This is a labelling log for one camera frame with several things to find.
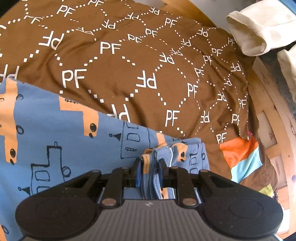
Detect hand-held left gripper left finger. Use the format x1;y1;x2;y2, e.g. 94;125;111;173
55;159;142;207

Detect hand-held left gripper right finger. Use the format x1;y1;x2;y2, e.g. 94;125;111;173
158;159;241;207

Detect blue car print pants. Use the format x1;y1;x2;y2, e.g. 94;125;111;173
0;77;210;241

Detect colourful striped bed sheet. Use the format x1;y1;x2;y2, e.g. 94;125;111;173
219;136;279;198

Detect brown patterned blanket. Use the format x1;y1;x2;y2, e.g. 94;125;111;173
0;0;256;145

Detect cream hanging garment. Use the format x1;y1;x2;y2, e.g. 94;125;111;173
226;0;296;103

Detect wooden bed frame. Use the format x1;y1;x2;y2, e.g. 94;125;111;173
159;0;296;234

